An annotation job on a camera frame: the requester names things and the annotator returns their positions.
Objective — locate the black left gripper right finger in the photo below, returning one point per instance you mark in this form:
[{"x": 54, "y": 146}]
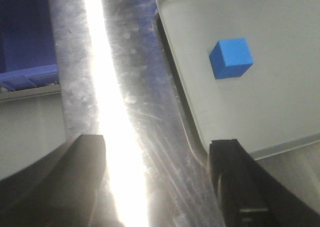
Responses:
[{"x": 248, "y": 196}]

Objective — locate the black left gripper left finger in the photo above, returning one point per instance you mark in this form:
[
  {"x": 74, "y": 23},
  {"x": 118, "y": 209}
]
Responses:
[{"x": 58, "y": 190}]

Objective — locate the blue cube block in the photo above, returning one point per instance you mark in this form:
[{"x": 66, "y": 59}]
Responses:
[{"x": 230, "y": 58}]

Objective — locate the blue bin lower shelf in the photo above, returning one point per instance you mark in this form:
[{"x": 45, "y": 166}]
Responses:
[{"x": 27, "y": 52}]

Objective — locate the grey metal tray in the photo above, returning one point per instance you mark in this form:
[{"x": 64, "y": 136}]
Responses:
[{"x": 274, "y": 106}]

